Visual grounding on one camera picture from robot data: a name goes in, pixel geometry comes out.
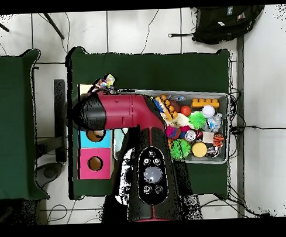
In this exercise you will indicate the polka dot cloth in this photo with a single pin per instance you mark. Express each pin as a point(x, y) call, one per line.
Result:
point(105, 81)

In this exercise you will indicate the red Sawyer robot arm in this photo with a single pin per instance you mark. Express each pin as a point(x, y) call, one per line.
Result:
point(124, 109)

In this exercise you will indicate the shallow clear mesh bin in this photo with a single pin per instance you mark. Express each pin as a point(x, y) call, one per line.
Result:
point(205, 160)

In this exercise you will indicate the wooden box with three holes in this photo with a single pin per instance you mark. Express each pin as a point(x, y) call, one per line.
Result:
point(85, 167)

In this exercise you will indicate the long orange toy block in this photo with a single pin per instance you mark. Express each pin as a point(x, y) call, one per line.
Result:
point(169, 108)

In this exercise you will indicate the mint green knitted cloth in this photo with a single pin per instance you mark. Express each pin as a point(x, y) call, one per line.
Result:
point(119, 138)

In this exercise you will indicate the cream knitted cloth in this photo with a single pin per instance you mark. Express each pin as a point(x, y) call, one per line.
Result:
point(181, 119)

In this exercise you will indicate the orange ball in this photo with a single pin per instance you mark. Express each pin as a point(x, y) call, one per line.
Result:
point(186, 111)

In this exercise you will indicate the green spiky ball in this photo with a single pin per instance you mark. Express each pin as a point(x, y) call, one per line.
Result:
point(180, 149)

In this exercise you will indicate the dark green tablecloth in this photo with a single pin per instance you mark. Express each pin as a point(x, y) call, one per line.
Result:
point(167, 70)
point(11, 116)

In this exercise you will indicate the green spiky toy with eyes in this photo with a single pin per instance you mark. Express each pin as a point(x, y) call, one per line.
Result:
point(197, 120)

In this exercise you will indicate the white baseball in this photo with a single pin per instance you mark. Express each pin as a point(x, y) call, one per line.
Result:
point(208, 111)

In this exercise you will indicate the black upright panel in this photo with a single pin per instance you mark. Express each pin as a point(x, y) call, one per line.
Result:
point(59, 91)

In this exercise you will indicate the grey stand base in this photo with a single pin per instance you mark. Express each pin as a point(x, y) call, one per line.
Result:
point(50, 173)

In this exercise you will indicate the black backpack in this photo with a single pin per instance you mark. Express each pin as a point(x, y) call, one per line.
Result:
point(224, 24)

